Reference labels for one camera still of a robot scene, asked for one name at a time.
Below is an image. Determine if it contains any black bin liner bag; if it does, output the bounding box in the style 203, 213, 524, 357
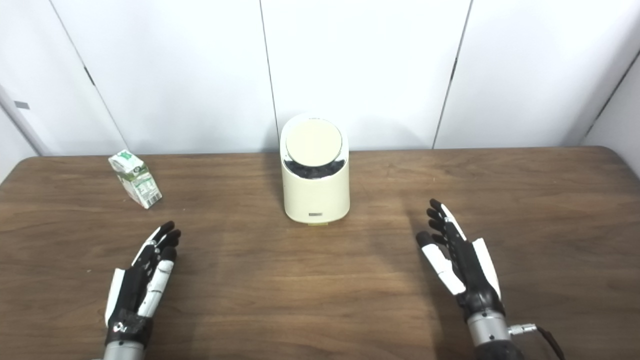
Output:
283, 152, 347, 180

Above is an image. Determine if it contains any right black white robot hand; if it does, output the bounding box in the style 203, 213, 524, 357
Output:
416, 199, 506, 321

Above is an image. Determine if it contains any cream-colored bin body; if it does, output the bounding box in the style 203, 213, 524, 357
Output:
279, 113, 351, 224

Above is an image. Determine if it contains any green white milk carton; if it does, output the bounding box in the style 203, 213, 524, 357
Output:
108, 150, 163, 210

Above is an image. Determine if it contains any cream round bin lid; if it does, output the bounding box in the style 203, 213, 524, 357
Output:
285, 118, 344, 164

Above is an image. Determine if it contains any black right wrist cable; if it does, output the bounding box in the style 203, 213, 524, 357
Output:
509, 324, 566, 360

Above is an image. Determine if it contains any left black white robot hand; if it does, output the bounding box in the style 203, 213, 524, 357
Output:
104, 221, 182, 347

